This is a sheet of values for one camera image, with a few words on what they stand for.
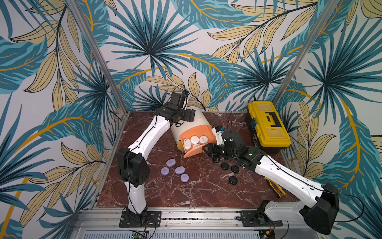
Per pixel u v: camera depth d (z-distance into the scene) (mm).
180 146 804
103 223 729
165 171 878
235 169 885
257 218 671
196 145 777
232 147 566
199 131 820
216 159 927
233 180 859
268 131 883
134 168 474
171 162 902
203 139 817
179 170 879
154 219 742
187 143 796
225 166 885
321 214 381
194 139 815
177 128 826
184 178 856
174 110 629
